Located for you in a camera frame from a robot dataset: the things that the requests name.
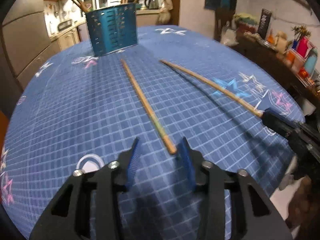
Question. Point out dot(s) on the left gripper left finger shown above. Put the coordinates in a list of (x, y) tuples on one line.
[(67, 216)]

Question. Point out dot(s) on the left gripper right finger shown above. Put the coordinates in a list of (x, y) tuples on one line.
[(253, 215)]

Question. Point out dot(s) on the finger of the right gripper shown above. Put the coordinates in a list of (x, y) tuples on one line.
[(280, 124), (280, 113)]

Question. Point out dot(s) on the person's right hand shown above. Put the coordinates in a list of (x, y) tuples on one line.
[(304, 205)]

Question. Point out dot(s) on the dark wooden side table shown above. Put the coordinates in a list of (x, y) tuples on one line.
[(274, 64)]

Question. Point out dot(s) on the blue grid star tablecloth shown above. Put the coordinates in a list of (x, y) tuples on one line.
[(80, 111)]

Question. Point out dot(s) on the dark wooden chair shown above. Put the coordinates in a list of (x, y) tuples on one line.
[(222, 16)]

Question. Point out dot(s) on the electric kettle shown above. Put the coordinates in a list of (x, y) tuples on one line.
[(151, 4)]

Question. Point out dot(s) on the grey three-door refrigerator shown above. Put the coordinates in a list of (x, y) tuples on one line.
[(25, 45)]

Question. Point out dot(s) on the teal perforated utensil holder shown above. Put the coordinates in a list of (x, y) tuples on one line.
[(112, 28)]

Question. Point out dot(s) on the toaster oven on counter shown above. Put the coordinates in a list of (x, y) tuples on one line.
[(64, 25)]

